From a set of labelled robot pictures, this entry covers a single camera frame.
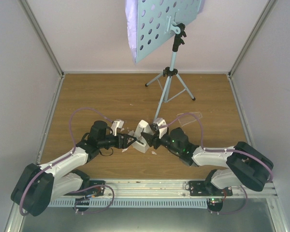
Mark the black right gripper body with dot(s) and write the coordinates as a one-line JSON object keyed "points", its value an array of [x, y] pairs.
{"points": [[157, 144]]}

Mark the grey slotted cable duct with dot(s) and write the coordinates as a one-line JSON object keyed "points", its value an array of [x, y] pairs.
{"points": [[146, 203]]}

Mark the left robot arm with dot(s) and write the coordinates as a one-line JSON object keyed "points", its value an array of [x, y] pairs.
{"points": [[38, 185]]}

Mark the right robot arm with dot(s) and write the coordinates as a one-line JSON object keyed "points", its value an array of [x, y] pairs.
{"points": [[242, 164]]}

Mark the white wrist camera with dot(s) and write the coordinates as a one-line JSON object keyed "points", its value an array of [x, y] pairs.
{"points": [[160, 126], [117, 124]]}

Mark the white metronome body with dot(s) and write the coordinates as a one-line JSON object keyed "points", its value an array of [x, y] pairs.
{"points": [[141, 144]]}

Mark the left aluminium frame post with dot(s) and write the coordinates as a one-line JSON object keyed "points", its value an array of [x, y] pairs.
{"points": [[37, 28]]}

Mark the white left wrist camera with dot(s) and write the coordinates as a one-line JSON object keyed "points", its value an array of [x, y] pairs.
{"points": [[117, 124]]}

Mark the lilac sheet music paper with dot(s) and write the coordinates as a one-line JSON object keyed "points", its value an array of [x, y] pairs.
{"points": [[131, 11]]}

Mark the clear metronome front cover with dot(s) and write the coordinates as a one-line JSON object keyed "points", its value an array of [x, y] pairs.
{"points": [[187, 119]]}

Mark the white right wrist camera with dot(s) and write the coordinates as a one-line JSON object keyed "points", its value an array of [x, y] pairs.
{"points": [[160, 126]]}

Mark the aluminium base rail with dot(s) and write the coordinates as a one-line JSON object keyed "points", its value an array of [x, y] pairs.
{"points": [[174, 188]]}

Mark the light blue music stand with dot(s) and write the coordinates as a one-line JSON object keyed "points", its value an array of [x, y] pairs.
{"points": [[157, 22]]}

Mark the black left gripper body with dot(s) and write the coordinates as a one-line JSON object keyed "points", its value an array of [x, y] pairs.
{"points": [[116, 144]]}

